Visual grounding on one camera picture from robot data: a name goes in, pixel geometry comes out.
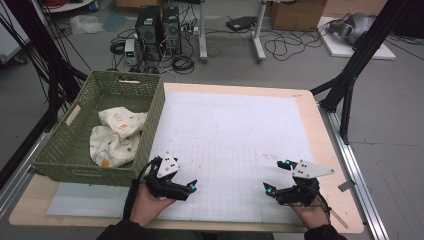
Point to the person's right hand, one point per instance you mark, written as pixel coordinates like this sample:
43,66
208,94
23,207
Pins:
311,215

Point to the person's left hand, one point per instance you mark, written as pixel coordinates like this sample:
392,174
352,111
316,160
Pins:
146,208

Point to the white power strip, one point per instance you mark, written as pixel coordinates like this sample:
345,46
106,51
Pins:
190,30

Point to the white cabinet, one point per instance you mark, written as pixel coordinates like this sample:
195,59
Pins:
11,40

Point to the brown cardboard box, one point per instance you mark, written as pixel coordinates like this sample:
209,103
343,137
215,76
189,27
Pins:
296,15
353,6
136,3

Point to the grey headset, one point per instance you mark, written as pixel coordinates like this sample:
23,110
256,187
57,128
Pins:
355,28

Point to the aluminium rail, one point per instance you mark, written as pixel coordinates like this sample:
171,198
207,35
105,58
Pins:
356,176
18,180

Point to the black flat device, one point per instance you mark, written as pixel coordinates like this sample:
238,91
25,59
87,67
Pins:
240,23

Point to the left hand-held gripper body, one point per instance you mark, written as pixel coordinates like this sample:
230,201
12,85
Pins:
163,186

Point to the beige tape strip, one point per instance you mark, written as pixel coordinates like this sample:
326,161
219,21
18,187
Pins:
340,220

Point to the white grid mat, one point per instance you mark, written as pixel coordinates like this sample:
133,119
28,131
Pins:
233,133

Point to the grey bench power supply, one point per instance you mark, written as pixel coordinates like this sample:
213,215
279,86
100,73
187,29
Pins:
130,51

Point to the cream printed cloth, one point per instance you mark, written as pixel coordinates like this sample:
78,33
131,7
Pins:
113,146

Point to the white floor board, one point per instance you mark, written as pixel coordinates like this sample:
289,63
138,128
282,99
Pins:
343,50

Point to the green woven basket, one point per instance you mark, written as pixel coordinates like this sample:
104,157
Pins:
66,146

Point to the clear plastic bag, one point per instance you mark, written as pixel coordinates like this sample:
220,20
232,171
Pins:
86,25

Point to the white round table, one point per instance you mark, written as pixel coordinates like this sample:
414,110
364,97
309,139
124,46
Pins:
75,6

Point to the grey metal bracket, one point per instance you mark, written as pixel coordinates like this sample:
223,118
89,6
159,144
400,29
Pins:
346,185

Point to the white desk leg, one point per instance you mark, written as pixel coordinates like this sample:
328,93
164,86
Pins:
258,36
202,33

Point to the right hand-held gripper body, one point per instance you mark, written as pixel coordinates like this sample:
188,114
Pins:
300,195

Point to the black metal frame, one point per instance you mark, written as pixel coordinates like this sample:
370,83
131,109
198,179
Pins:
360,53
53,70

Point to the black computer tower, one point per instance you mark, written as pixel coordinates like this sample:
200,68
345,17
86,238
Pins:
148,31
171,30

